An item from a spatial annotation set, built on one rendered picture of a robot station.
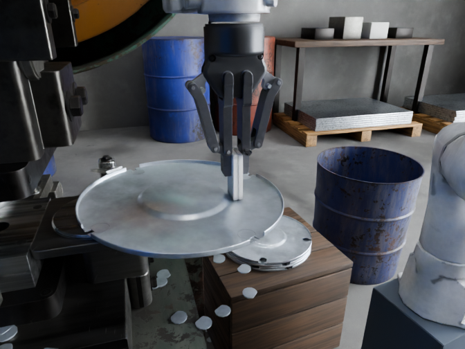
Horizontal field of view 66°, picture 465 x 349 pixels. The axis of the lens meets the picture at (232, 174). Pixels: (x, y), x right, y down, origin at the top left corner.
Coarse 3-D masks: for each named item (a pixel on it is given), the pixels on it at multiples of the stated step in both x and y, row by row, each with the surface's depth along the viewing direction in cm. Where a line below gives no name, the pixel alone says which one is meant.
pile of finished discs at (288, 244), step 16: (288, 224) 122; (256, 240) 113; (272, 240) 113; (288, 240) 114; (304, 240) 115; (240, 256) 105; (256, 256) 106; (272, 256) 106; (288, 256) 106; (304, 256) 107
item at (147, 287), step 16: (48, 208) 50; (64, 208) 49; (48, 224) 46; (64, 224) 45; (48, 240) 43; (64, 240) 43; (80, 240) 43; (32, 256) 42; (48, 256) 41; (96, 256) 45; (112, 256) 46; (128, 256) 47; (144, 256) 48; (96, 272) 46; (112, 272) 47; (128, 272) 47; (144, 272) 48; (144, 288) 49; (144, 304) 50
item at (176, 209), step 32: (192, 160) 65; (96, 192) 53; (128, 192) 53; (160, 192) 52; (192, 192) 53; (224, 192) 54; (256, 192) 55; (128, 224) 45; (160, 224) 45; (192, 224) 45; (224, 224) 46; (256, 224) 46; (160, 256) 39; (192, 256) 39
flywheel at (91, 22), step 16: (80, 0) 67; (96, 0) 67; (112, 0) 68; (128, 0) 68; (144, 0) 69; (80, 16) 67; (96, 16) 68; (112, 16) 69; (128, 16) 70; (80, 32) 68; (96, 32) 69
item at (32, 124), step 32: (0, 64) 32; (32, 64) 34; (64, 64) 41; (0, 96) 33; (32, 96) 36; (64, 96) 38; (0, 128) 34; (32, 128) 36; (64, 128) 38; (0, 160) 36; (32, 160) 36
